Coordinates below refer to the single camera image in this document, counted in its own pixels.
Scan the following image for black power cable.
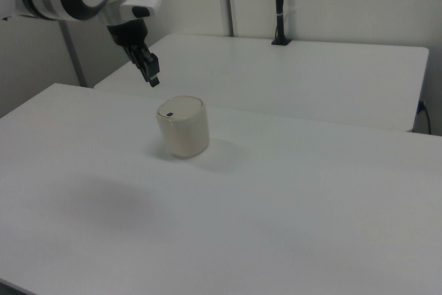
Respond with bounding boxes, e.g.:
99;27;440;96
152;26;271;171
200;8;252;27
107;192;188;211
416;100;433;135

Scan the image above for beige trash bin with lid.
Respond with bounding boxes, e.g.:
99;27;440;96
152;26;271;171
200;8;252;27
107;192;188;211
155;95;211;160

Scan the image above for black clamped pole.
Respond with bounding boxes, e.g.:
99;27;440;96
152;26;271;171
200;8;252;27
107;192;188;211
270;0;293;47

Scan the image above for grey partition post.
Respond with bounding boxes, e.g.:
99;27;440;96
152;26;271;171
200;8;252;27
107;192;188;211
222;0;240;38

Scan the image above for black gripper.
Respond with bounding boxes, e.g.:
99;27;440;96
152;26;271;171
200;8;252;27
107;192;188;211
106;19;162;89

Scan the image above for grey metal frame post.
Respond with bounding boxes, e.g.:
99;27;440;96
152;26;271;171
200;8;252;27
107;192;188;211
57;20;88;88

